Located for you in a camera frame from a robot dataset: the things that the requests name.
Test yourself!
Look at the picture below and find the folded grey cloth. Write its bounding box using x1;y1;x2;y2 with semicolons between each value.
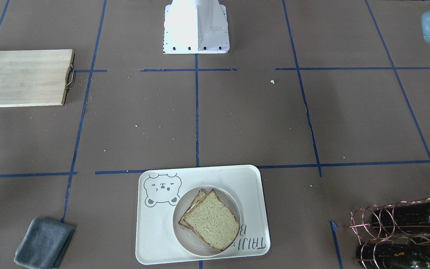
14;218;75;269

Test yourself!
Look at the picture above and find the wooden cutting board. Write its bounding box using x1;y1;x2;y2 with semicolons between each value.
0;49;75;108

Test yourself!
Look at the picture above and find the cream bear serving tray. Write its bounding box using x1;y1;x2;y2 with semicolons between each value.
135;165;270;265

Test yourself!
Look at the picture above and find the green wine bottle middle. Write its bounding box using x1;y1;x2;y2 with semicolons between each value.
355;243;430;269

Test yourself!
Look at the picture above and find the cream round plate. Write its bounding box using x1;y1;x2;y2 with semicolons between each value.
173;185;241;257

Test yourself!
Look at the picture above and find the green wine bottle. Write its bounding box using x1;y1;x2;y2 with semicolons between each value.
371;201;430;235
355;243;430;269

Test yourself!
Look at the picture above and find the copper wire bottle rack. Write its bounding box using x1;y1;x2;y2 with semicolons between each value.
350;198;430;269

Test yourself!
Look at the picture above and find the green wine bottle front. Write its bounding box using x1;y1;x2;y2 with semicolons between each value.
371;201;430;235

